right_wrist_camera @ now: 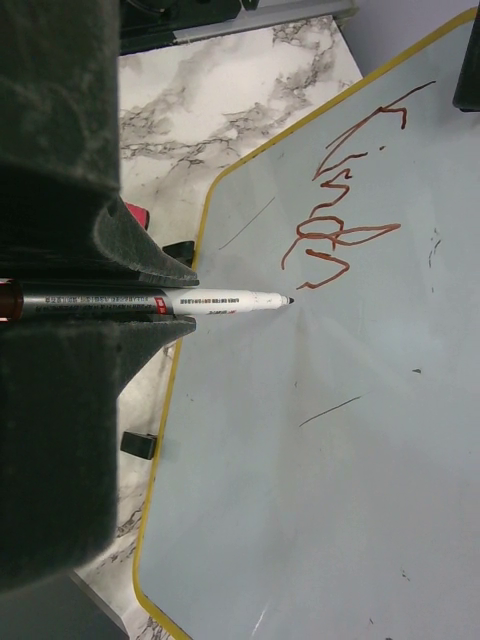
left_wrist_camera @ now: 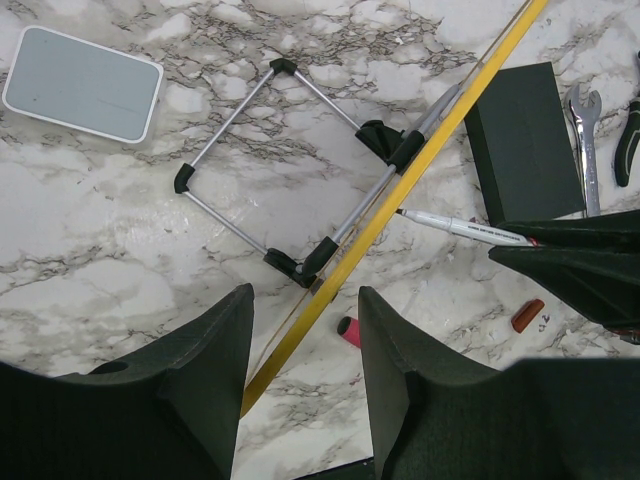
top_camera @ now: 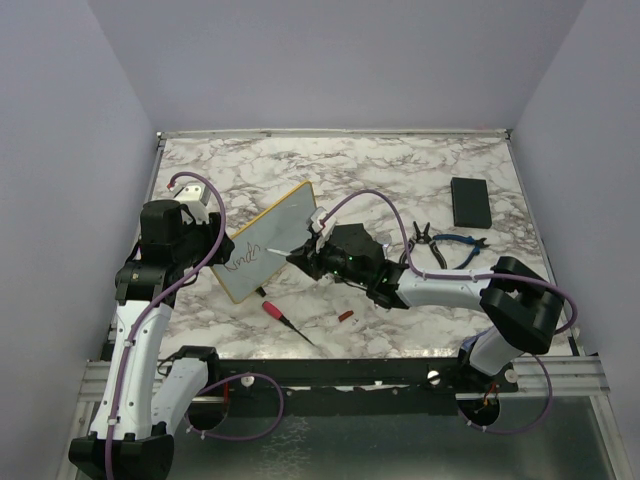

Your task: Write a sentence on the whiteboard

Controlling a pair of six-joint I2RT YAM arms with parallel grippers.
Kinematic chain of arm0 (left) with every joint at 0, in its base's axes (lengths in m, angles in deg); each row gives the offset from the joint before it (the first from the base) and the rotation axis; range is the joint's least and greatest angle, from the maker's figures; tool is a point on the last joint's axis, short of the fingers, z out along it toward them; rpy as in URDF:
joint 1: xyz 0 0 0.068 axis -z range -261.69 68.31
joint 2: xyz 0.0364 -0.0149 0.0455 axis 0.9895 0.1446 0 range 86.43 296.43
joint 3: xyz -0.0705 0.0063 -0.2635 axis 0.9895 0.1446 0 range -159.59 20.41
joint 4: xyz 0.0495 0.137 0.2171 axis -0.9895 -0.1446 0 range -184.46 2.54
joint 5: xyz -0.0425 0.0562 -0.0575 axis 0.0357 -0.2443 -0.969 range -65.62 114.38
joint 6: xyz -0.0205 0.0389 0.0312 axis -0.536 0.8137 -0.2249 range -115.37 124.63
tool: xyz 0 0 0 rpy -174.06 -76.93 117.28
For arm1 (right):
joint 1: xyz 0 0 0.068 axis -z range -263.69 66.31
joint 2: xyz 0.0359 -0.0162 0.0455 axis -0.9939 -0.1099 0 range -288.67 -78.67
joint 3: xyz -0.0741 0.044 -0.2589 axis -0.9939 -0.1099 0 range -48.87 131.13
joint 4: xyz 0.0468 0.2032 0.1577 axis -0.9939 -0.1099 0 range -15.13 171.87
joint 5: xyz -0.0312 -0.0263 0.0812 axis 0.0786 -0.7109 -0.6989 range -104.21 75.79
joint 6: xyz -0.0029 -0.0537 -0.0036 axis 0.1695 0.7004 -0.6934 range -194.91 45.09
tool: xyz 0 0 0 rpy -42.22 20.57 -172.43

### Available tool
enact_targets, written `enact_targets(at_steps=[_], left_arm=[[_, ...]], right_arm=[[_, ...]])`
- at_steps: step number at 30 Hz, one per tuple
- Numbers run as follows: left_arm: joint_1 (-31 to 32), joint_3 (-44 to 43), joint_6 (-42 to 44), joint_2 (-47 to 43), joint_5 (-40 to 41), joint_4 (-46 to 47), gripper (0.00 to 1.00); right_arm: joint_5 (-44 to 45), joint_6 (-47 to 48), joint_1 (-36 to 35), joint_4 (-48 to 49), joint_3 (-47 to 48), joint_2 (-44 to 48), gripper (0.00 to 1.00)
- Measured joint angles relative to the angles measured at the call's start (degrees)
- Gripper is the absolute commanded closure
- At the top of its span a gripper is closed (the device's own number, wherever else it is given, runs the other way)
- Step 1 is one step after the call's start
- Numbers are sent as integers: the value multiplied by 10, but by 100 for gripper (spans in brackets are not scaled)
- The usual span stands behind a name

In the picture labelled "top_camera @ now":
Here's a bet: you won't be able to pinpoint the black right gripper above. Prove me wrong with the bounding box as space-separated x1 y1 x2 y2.
288 230 370 288

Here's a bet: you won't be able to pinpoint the silver whiteboard marker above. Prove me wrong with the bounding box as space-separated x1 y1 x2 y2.
266 248 291 257

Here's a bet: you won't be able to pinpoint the yellow framed whiteboard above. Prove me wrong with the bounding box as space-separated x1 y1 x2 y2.
213 181 316 304

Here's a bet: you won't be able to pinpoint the red marker cap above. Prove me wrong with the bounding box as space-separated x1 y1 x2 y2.
338 310 354 322

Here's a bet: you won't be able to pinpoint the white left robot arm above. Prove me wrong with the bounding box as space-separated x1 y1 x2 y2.
69 189 233 479

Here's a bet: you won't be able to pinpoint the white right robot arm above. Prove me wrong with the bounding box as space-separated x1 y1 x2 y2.
286 224 564 391

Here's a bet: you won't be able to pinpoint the black flat rectangular pad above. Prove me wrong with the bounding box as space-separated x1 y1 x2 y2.
336 223 375 255

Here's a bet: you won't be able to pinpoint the black rectangular box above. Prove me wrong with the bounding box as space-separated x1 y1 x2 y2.
450 177 492 229

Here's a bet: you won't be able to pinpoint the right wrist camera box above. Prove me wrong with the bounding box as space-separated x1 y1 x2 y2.
308 207 337 253

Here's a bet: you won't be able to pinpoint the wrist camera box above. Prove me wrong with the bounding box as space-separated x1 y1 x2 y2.
174 182 211 224
308 207 337 253

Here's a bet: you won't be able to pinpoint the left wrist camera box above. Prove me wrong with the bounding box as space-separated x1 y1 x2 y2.
174 182 211 224

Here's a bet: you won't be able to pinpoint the red handled screwdriver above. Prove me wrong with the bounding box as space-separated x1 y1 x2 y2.
262 301 314 346

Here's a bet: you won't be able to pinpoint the black handled pliers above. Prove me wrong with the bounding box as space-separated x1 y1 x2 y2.
398 221 448 269

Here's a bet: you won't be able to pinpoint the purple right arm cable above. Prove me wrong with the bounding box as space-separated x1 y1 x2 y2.
319 189 580 434

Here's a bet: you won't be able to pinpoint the blue handled pliers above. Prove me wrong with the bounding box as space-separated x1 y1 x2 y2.
431 232 490 271

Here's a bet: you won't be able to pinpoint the black front mounting rail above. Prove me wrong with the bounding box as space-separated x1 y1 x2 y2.
162 344 501 419

